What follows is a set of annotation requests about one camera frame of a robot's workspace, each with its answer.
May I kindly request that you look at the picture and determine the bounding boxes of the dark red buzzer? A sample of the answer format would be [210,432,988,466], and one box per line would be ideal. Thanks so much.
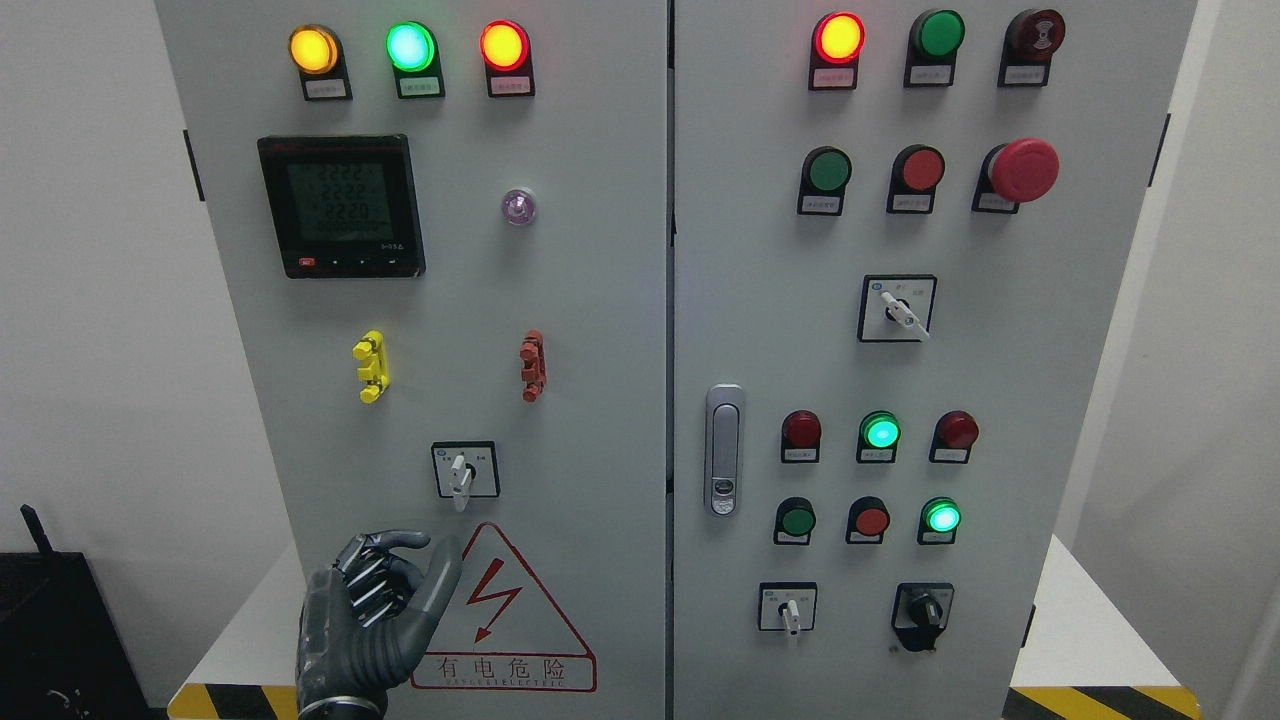
[997,8,1066,88]

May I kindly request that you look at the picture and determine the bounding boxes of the red push button lower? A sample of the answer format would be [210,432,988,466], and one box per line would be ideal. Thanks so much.
[845,496,891,544]

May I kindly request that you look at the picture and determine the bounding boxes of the white rotary selector switch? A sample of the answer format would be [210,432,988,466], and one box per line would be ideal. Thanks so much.
[430,439,500,512]

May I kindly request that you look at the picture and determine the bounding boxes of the dark red indicator light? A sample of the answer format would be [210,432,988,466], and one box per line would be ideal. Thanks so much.
[780,409,822,464]
[929,410,980,464]

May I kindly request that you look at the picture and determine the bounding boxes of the black rotary knob switch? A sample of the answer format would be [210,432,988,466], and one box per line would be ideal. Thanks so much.
[891,582,955,652]

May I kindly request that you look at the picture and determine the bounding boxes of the dark red indicator light right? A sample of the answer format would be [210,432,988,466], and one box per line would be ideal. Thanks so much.
[929,410,980,464]

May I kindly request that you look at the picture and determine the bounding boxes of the red high voltage warning sticker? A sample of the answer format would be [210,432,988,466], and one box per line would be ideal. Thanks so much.
[411,521,596,693]

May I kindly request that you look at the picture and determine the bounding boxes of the green lit indicator light middle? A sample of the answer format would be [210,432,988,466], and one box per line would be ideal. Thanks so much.
[856,410,901,464]

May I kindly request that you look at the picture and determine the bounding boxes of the black box with antenna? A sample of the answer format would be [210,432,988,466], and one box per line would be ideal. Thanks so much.
[1,505,150,719]

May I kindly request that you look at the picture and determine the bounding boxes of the dark red indicator light left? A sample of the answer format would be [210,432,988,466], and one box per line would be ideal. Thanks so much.
[780,409,822,464]

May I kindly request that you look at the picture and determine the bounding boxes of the black digital power meter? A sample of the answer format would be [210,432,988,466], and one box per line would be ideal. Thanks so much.
[257,135,426,279]

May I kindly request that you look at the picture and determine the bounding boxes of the red lit indicator light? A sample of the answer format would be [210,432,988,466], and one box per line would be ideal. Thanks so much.
[808,12,867,92]
[479,19,536,97]

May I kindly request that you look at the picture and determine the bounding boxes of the white platform with hazard stripes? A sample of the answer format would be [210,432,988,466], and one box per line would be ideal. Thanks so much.
[166,539,1202,719]

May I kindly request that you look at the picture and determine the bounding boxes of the red terminal block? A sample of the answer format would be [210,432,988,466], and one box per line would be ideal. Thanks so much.
[518,329,547,404]

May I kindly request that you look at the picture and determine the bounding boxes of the red lit indicator light left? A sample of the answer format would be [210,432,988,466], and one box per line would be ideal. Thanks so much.
[479,19,536,97]

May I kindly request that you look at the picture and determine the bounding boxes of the white selector switch lower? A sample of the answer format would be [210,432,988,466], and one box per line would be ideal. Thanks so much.
[756,582,818,637]

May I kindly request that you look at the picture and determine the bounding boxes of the white selector switch upper right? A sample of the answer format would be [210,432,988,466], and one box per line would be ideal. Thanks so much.
[858,274,938,343]

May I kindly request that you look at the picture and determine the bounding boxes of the yellow terminal block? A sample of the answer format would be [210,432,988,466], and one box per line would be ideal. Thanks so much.
[352,329,390,404]

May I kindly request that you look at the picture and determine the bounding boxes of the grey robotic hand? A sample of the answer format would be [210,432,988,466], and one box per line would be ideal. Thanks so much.
[296,530,462,719]

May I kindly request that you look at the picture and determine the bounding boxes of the red emergency stop button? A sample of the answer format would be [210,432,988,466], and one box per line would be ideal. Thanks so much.
[972,137,1060,215]

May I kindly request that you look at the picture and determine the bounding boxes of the red lit indicator light right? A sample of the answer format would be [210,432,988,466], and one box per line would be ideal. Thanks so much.
[808,12,867,92]

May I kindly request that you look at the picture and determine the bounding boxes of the red push button upper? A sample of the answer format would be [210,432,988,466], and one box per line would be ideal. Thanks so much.
[886,143,945,214]

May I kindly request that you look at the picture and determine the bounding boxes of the green lit push button lower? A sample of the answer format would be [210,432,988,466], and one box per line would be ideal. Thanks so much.
[916,496,963,546]

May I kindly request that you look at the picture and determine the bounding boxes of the red push button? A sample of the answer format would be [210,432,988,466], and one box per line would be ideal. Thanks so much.
[886,143,945,214]
[845,496,891,544]

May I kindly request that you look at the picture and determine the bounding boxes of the grey cabinet door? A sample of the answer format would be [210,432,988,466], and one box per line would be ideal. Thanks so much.
[157,1,669,719]
[672,1,1197,719]

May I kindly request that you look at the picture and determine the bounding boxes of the grey left cabinet door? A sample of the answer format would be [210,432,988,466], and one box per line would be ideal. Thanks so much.
[157,1,669,719]

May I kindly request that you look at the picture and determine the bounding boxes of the silver door latch handle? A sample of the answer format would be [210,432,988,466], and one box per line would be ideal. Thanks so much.
[704,384,745,518]

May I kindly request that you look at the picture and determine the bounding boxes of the grey right cabinet door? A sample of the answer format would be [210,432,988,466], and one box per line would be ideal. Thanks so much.
[672,1,1197,719]

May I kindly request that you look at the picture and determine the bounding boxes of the green push button upper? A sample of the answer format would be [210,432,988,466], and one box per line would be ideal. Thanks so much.
[796,145,852,217]

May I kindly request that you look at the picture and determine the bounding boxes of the yellow indicator light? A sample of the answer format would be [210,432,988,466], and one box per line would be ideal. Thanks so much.
[289,24,352,101]

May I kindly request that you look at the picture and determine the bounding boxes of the green lit indicator light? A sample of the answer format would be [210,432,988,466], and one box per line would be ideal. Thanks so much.
[385,20,445,99]
[856,410,901,464]

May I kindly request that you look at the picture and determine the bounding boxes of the green indicator light top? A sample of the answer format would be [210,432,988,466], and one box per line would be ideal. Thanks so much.
[902,8,966,88]

